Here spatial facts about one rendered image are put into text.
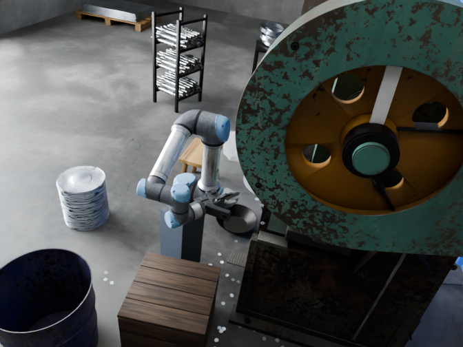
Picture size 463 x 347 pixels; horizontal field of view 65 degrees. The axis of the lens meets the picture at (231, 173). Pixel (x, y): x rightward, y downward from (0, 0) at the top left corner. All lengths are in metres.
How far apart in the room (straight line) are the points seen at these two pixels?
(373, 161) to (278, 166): 0.30
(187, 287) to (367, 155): 1.13
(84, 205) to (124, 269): 0.48
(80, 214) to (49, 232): 0.26
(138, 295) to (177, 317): 0.22
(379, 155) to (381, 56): 0.26
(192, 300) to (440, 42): 1.42
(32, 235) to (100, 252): 0.47
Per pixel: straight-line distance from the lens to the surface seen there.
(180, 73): 3.84
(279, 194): 1.25
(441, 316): 2.71
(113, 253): 2.47
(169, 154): 1.56
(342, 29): 1.01
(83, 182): 2.49
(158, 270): 1.92
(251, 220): 2.67
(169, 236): 2.15
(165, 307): 1.79
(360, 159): 1.08
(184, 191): 1.44
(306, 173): 1.28
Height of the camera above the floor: 1.86
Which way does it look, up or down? 36 degrees down
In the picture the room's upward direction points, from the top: 8 degrees clockwise
